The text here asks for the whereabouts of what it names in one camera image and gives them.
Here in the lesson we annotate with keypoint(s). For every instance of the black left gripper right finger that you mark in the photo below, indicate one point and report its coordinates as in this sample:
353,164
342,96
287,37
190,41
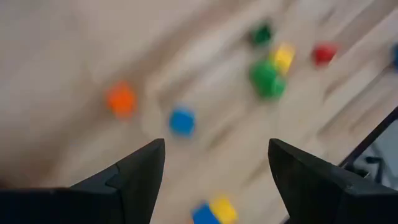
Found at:
311,186

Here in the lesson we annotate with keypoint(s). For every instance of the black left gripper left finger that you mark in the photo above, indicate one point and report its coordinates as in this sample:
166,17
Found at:
130,186

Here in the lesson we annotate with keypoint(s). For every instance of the small blue block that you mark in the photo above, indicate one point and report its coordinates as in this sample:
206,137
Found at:
182,122
203,215

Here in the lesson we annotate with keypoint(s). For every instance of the large green block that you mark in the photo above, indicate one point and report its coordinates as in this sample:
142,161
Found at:
266,80

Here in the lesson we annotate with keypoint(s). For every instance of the small yellow block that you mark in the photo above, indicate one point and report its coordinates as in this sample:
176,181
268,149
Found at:
283,58
224,210

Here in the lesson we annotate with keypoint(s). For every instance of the small red block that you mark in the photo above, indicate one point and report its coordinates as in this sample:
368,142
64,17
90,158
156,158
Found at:
324,54

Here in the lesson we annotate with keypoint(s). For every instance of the small orange block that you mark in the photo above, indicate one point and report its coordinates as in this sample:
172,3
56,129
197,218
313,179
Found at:
121,100

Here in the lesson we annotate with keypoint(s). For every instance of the small green block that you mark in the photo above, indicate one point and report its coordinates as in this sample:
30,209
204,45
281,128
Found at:
261,34

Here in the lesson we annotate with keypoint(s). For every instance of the black metal table frame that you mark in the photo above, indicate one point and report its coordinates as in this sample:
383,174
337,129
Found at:
373,136

